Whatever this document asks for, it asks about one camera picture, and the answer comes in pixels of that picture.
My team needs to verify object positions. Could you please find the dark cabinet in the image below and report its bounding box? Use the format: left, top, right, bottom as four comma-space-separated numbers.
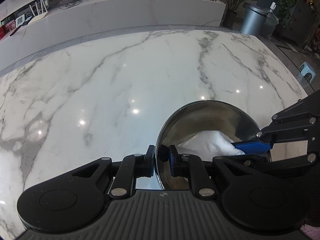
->
282, 0, 316, 47

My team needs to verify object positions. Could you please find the long-leaved potted plant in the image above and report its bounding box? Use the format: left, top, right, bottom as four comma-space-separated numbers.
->
217, 0, 263, 29

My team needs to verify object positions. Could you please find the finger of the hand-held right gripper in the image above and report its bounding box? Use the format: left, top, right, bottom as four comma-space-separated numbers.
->
231, 92, 320, 153
220, 151, 320, 178

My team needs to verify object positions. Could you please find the white cloth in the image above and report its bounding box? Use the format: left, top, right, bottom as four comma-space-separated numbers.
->
176, 130, 247, 162

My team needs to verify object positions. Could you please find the silver trash can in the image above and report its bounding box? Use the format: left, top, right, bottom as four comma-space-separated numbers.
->
239, 5, 269, 37

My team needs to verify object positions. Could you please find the white router with antennas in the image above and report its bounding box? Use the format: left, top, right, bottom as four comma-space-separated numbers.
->
27, 0, 49, 25

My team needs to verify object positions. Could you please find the white marble sideboard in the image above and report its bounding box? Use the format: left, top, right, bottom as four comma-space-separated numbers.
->
0, 0, 227, 73

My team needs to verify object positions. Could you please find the steel bowl with blue base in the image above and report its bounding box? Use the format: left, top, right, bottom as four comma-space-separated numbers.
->
155, 100, 273, 190

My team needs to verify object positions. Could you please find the small blue stool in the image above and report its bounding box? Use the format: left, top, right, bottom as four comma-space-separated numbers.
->
299, 61, 317, 82

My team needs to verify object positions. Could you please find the clear water bottle with pump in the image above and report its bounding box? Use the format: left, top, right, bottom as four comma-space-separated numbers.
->
262, 2, 279, 38

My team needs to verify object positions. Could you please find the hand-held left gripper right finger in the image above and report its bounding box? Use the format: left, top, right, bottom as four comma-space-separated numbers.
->
169, 144, 283, 198

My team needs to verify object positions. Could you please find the tangle of black cables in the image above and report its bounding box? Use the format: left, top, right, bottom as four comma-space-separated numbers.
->
56, 0, 85, 8

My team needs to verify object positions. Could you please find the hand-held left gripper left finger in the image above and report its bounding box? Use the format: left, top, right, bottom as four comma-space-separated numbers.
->
37, 144, 155, 198

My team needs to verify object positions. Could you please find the pink rug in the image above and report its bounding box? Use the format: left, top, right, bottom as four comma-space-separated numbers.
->
299, 217, 320, 240

